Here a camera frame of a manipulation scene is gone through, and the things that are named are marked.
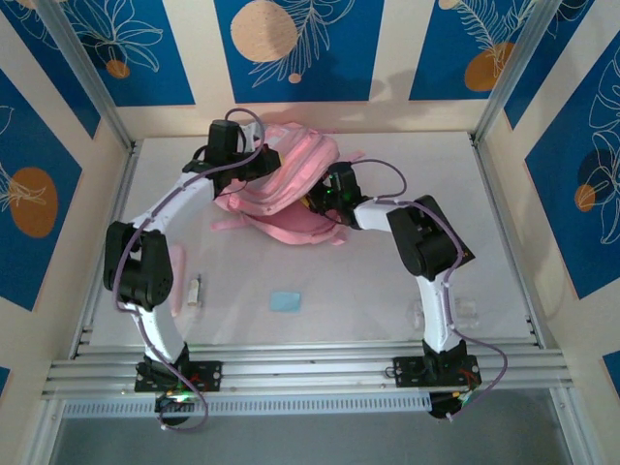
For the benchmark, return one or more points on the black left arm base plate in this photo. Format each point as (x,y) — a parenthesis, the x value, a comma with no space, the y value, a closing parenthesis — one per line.
(208,375)

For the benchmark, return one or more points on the clear plastic bag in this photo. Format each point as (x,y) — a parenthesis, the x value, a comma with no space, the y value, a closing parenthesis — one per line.
(466,310)

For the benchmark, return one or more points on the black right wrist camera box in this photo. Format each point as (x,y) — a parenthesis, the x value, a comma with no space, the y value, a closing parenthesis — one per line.
(344,173)

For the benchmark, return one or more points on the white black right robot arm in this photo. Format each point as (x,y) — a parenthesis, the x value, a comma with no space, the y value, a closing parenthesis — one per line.
(438,315)

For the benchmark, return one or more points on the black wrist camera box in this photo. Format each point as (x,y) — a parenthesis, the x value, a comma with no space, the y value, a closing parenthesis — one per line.
(224,136)
(344,173)

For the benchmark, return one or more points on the aluminium front frame rails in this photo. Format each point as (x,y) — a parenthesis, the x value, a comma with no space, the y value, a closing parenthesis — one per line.
(310,373)

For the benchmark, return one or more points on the pink student backpack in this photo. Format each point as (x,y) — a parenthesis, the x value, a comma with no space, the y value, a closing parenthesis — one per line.
(290,160)

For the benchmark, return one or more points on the light blue notepad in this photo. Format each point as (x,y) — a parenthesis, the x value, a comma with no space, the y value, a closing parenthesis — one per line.
(286,301)

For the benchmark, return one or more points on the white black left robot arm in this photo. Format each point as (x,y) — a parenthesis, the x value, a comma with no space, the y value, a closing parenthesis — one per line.
(160,334)

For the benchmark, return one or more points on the aluminium frame post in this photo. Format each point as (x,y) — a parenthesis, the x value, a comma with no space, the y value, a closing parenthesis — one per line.
(508,72)
(92,82)

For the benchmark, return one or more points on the pink pencil case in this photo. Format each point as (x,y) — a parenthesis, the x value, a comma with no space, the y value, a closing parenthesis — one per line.
(179,271)

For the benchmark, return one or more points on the aluminium side rail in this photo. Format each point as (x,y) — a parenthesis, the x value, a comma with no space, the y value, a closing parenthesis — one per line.
(486,169)
(125,179)

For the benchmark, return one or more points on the clear case with beige eraser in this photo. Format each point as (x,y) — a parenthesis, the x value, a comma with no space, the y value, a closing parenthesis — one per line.
(194,290)

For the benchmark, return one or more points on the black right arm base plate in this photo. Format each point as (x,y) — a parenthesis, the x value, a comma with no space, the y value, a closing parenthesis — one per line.
(407,370)

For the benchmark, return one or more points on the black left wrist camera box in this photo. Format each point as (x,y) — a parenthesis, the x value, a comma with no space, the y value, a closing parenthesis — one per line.
(224,136)

